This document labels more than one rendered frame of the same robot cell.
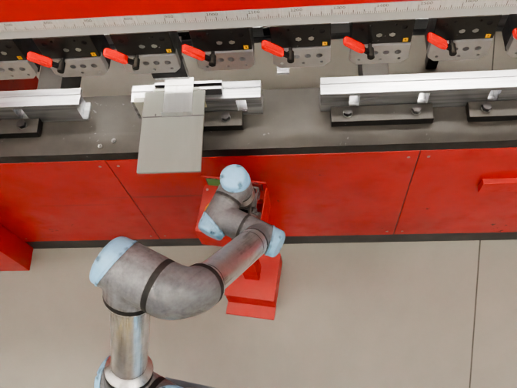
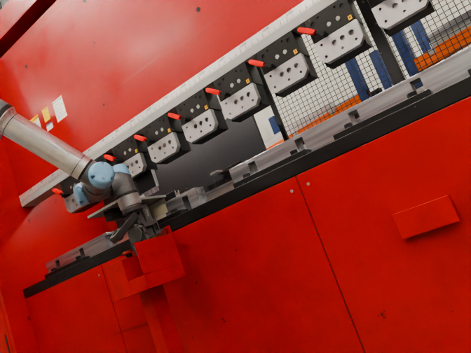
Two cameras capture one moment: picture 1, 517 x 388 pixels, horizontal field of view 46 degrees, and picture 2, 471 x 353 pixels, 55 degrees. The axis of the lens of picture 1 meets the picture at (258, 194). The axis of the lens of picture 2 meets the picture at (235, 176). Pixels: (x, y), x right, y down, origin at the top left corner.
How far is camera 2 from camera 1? 208 cm
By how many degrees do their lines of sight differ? 77
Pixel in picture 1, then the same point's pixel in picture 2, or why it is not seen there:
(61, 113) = (99, 246)
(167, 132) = not seen: hidden behind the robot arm
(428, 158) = (310, 188)
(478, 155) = (353, 166)
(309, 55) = (203, 124)
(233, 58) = (165, 143)
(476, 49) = (297, 68)
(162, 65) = (134, 165)
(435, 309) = not seen: outside the picture
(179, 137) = not seen: hidden behind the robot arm
